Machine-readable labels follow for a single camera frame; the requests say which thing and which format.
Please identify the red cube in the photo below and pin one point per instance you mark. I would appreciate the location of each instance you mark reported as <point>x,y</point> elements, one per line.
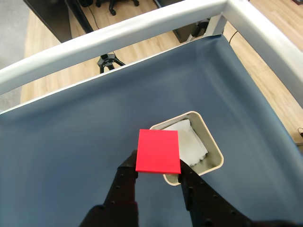
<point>157,151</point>

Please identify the black office chair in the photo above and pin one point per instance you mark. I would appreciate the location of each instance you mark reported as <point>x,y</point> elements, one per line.
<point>113,7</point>

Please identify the white metal frame rail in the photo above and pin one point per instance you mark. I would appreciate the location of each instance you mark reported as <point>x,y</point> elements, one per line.
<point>118,35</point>

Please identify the blue-grey table mat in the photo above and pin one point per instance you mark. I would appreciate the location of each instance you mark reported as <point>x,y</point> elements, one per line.
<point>71,142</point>

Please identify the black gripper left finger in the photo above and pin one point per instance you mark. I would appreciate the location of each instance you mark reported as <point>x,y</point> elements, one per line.
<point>120,194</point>

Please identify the black desk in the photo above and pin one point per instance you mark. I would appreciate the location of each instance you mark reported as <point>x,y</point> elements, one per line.
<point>54,19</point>

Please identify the black cabinet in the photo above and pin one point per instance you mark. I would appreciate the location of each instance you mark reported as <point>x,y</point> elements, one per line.
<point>187,33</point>

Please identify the beige metal box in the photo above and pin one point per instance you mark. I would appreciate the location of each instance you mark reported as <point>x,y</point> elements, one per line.
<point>203,132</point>

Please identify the black tripod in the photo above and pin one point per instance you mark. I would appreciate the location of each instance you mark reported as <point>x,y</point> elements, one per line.
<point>107,62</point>

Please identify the white tissue paper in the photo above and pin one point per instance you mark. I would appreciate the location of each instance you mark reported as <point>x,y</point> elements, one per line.
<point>191,146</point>

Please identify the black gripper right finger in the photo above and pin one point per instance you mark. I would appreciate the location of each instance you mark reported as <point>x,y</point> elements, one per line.
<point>203,203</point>

